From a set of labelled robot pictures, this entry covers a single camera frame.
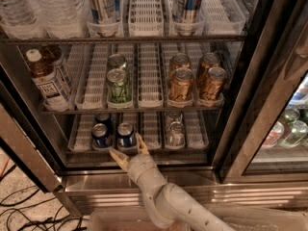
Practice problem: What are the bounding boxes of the middle wire shelf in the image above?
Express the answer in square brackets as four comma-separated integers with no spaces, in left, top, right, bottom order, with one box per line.
[41,106,222,115]

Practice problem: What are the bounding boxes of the tall blue silver can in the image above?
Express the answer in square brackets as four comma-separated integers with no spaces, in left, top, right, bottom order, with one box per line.
[87,0,121,38]
[171,0,202,36]

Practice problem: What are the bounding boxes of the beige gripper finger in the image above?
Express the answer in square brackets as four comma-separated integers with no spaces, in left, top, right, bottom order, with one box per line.
[136,133,149,154]
[109,148,130,171]

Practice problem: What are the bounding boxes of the blue pepsi can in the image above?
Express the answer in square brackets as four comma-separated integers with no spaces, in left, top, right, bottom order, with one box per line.
[116,122,136,148]
[95,113,114,134]
[91,123,113,148]

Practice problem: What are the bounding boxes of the top wire shelf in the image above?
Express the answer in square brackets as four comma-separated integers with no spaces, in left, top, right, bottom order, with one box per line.
[0,34,246,45]

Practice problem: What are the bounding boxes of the silver can shelf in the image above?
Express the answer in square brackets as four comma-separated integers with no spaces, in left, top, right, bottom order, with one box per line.
[166,111,183,126]
[167,121,185,148]

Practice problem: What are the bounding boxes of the green can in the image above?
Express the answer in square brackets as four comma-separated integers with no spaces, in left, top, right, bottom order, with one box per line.
[107,54,129,72]
[107,68,132,105]

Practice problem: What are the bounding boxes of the water bottle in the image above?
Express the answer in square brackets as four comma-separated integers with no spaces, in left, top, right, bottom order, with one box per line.
[0,0,44,39]
[38,0,83,39]

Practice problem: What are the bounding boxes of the tea bottle white cap front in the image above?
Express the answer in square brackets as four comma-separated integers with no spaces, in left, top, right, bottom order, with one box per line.
[26,49,69,112]

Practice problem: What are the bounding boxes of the silver can rear bottom shelf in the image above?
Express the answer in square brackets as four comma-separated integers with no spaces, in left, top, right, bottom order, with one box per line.
[166,111,183,126]

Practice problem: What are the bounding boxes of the gold can rear right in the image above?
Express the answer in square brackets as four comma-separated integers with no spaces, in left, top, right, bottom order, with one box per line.
[196,52,220,87]

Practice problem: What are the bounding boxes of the silver can front bottom shelf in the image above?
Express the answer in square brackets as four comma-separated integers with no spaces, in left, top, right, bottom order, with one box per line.
[167,121,185,148]

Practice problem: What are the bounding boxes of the red white can behind glass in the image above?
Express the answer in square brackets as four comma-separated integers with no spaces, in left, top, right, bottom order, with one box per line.
[262,121,284,148]

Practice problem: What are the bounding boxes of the bottom wire shelf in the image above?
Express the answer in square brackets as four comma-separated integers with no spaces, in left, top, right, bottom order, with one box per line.
[65,148,206,155]

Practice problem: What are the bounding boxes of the water bottle right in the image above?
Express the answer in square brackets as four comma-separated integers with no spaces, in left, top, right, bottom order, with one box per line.
[38,0,83,39]

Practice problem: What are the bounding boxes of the tall blue silver can left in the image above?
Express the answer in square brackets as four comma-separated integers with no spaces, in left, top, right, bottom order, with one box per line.
[87,0,121,38]

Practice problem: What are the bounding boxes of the tea bottle rear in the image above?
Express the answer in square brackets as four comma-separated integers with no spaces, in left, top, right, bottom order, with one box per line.
[40,45,71,94]

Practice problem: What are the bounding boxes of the gold can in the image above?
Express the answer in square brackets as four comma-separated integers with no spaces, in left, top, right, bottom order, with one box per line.
[196,52,220,87]
[199,66,226,101]
[168,67,194,102]
[168,52,191,78]

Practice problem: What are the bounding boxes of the clear plastic bin right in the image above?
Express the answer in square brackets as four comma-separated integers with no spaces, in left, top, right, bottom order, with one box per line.
[208,206,308,231]

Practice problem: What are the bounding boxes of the green can front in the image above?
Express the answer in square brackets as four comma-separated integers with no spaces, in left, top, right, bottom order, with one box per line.
[107,68,132,105]

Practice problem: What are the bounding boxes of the steel fridge door left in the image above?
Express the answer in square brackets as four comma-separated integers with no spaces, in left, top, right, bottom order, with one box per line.
[0,64,66,192]

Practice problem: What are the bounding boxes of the tall blue silver can right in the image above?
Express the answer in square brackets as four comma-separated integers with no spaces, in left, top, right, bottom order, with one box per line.
[171,0,202,36]

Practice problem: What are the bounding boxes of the gold can front left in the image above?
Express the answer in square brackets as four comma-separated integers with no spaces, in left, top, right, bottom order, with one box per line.
[168,67,194,102]

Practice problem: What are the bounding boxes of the wire shelf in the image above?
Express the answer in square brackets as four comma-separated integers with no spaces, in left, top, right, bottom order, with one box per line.
[0,34,246,45]
[41,106,222,115]
[65,148,206,155]

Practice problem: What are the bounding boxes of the black floor cables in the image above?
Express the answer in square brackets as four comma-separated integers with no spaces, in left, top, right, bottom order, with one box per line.
[0,164,90,231]

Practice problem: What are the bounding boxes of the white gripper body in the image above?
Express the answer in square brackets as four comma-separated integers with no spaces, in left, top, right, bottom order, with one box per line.
[127,154,158,184]

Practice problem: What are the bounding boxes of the gold can rear left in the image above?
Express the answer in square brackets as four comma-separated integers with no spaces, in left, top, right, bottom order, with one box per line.
[168,52,191,78]

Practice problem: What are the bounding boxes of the gold can front right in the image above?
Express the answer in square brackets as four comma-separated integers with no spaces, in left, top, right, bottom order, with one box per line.
[199,66,226,101]

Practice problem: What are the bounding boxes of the can behind right glass door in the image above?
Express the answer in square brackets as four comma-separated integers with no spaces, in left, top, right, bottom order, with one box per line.
[279,120,308,148]

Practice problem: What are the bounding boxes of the water bottle left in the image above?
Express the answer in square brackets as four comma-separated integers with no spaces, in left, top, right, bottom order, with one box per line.
[0,0,44,39]

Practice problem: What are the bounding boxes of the clear plastic bin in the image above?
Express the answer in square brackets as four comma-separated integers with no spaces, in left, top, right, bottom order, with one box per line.
[87,208,191,231]
[208,206,308,231]

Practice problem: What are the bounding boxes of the green can rear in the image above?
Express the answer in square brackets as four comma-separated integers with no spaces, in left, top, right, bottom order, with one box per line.
[107,54,129,72]

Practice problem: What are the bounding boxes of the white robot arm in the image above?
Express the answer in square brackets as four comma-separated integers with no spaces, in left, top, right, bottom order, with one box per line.
[109,133,235,231]

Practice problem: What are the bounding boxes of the clear plastic bin left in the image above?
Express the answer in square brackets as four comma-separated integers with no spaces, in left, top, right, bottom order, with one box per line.
[87,208,191,231]

